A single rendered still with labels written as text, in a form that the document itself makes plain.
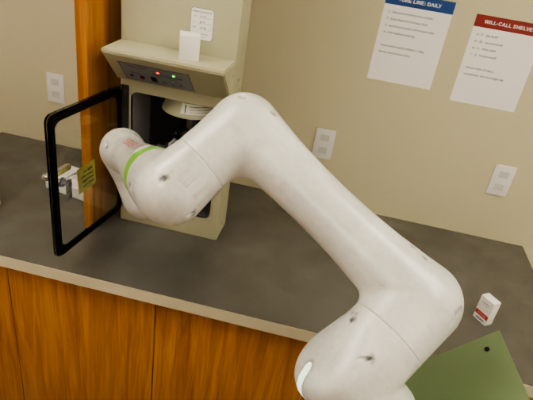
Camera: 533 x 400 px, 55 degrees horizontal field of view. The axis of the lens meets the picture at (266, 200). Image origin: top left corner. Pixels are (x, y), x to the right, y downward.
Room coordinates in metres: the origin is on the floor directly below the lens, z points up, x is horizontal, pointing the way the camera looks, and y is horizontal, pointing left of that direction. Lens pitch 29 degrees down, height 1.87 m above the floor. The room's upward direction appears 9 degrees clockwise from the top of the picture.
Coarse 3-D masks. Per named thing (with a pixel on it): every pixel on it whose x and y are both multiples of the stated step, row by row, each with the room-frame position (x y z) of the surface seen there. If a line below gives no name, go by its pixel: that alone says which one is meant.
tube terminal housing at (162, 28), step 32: (128, 0) 1.37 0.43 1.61; (160, 0) 1.36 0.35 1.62; (192, 0) 1.35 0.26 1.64; (224, 0) 1.34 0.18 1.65; (128, 32) 1.37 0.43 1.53; (160, 32) 1.36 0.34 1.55; (224, 32) 1.34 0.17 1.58; (160, 96) 1.36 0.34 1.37; (192, 96) 1.35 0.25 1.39; (128, 128) 1.37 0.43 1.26; (224, 192) 1.39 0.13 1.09; (192, 224) 1.35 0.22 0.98
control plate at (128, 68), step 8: (120, 64) 1.29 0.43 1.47; (128, 64) 1.28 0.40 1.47; (136, 64) 1.27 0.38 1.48; (128, 72) 1.31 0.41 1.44; (136, 72) 1.30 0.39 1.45; (144, 72) 1.30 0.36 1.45; (152, 72) 1.29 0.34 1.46; (160, 72) 1.28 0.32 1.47; (168, 72) 1.27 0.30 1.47; (176, 72) 1.26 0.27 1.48; (144, 80) 1.33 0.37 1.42; (160, 80) 1.31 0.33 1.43; (168, 80) 1.30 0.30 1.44; (176, 80) 1.29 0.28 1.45; (184, 80) 1.28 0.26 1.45; (184, 88) 1.32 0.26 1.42; (192, 88) 1.31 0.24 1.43
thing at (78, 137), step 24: (72, 120) 1.15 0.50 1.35; (96, 120) 1.24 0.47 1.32; (72, 144) 1.15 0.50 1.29; (96, 144) 1.24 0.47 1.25; (48, 168) 1.06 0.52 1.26; (72, 168) 1.14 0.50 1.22; (96, 168) 1.24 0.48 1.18; (72, 192) 1.14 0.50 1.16; (96, 192) 1.24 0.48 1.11; (72, 216) 1.13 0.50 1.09; (96, 216) 1.23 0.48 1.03
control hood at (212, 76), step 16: (112, 48) 1.26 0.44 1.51; (128, 48) 1.29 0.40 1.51; (144, 48) 1.31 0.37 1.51; (160, 48) 1.34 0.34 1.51; (112, 64) 1.30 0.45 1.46; (144, 64) 1.27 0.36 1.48; (160, 64) 1.25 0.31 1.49; (176, 64) 1.24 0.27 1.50; (192, 64) 1.24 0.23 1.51; (208, 64) 1.26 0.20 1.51; (224, 64) 1.29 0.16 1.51; (192, 80) 1.28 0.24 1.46; (208, 80) 1.26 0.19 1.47; (224, 80) 1.25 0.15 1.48; (224, 96) 1.30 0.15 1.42
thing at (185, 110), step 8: (168, 104) 1.40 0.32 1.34; (176, 104) 1.39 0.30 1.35; (184, 104) 1.38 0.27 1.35; (192, 104) 1.38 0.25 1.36; (168, 112) 1.39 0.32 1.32; (176, 112) 1.38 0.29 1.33; (184, 112) 1.37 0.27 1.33; (192, 112) 1.38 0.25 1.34; (200, 112) 1.38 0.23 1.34; (208, 112) 1.40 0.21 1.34
